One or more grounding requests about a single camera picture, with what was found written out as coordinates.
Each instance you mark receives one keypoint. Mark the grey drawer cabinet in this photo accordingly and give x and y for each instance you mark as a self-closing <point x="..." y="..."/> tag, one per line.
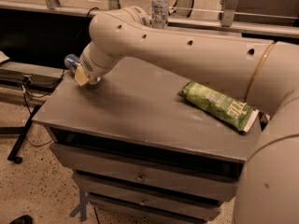
<point x="139" y="149"/>

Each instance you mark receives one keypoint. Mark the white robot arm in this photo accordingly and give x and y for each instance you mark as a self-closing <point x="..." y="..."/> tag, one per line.
<point x="262" y="73"/>

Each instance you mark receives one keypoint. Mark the black stand leg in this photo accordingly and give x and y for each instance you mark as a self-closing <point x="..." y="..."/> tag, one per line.
<point x="13" y="155"/>

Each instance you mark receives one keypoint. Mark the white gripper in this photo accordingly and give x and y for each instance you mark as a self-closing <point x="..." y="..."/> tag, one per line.
<point x="87" y="64"/>

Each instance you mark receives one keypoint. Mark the blue tape cross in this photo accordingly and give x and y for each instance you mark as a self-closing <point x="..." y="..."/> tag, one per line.
<point x="81" y="208"/>

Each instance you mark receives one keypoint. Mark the metal window rail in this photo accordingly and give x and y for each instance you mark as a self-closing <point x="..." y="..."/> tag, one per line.
<point x="260" y="17"/>

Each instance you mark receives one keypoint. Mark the green chips bag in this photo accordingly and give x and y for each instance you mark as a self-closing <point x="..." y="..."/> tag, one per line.
<point x="232" y="112"/>

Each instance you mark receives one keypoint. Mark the clear plastic water bottle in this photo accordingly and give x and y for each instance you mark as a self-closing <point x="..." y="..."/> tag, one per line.
<point x="159" y="13"/>

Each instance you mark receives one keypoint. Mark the black shoe tip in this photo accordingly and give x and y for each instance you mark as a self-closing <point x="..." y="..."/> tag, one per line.
<point x="25" y="219"/>

